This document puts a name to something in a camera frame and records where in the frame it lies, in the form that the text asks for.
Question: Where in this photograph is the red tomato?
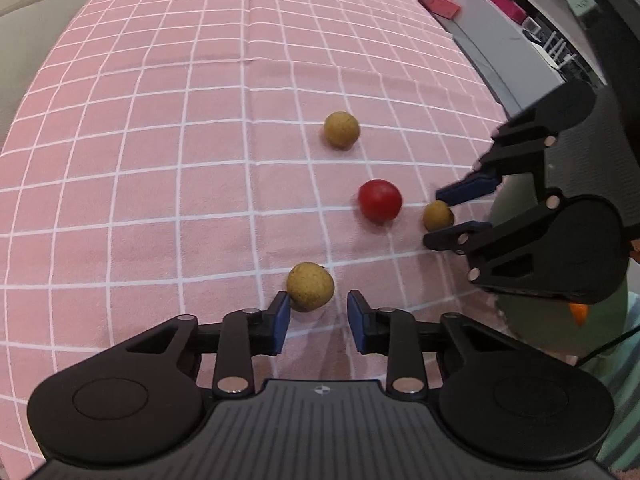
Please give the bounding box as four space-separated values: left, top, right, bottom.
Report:
358 179 403 223

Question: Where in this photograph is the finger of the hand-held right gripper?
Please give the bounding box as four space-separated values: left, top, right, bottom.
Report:
424 195 566 286
436 110 562 208

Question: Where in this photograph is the pink checked tablecloth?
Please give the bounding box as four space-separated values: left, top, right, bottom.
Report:
0 0 506 461

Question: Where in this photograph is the white marble television stand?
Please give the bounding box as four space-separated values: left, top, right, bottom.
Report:
440 0 601 111

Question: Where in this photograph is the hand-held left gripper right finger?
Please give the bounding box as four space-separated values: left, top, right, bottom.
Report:
346 290 523 400

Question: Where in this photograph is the beige sofa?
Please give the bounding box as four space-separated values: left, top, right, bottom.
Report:
0 0 118 147

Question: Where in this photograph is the white router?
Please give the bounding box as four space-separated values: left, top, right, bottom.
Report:
537 30 576 68

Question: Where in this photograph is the brown longan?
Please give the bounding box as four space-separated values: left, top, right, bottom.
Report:
323 111 361 150
286 262 335 311
423 200 455 232

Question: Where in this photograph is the green colander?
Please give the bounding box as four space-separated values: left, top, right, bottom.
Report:
487 175 632 361

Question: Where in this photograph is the magenta box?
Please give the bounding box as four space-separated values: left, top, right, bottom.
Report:
491 0 527 22

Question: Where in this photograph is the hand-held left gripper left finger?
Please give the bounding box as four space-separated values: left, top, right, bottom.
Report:
120 291 292 400

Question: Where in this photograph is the thin black cable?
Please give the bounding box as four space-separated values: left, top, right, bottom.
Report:
580 325 640 368

